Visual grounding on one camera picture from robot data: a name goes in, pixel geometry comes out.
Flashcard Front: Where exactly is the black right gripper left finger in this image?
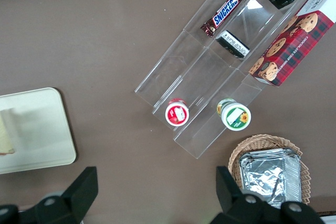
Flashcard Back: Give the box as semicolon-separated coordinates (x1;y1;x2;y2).
35;166;99;224

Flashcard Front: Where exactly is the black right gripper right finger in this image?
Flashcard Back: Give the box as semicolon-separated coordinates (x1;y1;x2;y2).
209;166;286;224

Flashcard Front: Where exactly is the triangular sandwich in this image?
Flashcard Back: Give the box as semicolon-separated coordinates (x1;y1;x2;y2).
0;107;16;156

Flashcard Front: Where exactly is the light wicker basket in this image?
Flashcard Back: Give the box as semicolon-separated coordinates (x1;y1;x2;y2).
227;134;311;206

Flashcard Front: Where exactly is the beige plastic tray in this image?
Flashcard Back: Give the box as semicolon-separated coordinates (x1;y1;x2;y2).
0;87;77;175

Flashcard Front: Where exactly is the stack of foil trays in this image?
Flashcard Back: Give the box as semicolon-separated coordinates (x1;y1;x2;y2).
238;148;303;207

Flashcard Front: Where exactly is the white rectangular snack bin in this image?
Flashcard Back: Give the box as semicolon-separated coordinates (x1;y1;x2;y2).
316;209;336;224

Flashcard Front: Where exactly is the green lid cup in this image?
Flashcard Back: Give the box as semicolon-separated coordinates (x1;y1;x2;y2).
216;98;252;132

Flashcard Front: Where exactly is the red lid cup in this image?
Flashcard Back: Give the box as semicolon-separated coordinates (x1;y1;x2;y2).
164;98;190;126

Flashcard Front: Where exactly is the clear acrylic stepped shelf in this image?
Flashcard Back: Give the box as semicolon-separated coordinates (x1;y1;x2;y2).
183;0;336;78
134;27;264;160

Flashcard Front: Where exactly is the red tartan cookie box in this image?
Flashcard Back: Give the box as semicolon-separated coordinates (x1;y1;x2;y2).
248;0;336;88

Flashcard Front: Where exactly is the Snickers chocolate bar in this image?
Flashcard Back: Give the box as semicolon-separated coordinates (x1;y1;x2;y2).
200;0;248;38

